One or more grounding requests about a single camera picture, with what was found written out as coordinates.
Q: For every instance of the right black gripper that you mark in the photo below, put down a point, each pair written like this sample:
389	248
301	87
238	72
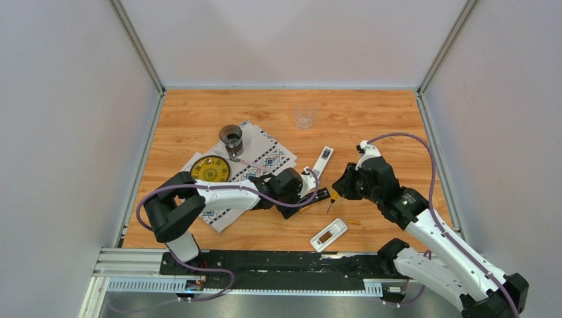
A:
343	185

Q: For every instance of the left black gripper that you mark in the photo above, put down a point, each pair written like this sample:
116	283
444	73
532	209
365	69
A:
287	211

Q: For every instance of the yellow handled screwdriver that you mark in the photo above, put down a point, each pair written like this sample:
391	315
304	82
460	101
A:
334	196

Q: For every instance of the black remote control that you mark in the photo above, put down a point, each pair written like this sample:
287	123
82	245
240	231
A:
318	195

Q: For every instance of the white remote battery bay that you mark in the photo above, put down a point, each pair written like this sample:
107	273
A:
328	235

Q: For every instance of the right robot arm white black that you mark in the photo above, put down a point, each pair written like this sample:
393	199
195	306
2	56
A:
460	275

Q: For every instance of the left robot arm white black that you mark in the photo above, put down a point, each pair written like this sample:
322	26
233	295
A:
170	210

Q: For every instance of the white slim remote control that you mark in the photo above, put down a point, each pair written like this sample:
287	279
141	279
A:
322	161

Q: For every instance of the patterned white placemat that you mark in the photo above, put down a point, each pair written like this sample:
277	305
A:
259	148

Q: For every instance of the clear drinking glass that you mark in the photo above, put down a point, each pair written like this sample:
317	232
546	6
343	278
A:
304	114

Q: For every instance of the yellow black plate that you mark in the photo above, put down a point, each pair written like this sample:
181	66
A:
211	168

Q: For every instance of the dark smoked glass cup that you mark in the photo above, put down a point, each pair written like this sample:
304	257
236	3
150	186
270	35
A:
232	138

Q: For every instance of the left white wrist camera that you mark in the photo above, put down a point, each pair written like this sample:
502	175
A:
309	181

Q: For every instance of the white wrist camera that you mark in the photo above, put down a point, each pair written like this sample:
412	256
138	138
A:
309	181
366	151

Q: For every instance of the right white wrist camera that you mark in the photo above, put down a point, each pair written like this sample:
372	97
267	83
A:
366	151

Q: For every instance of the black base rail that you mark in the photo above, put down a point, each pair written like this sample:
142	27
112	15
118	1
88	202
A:
276	270

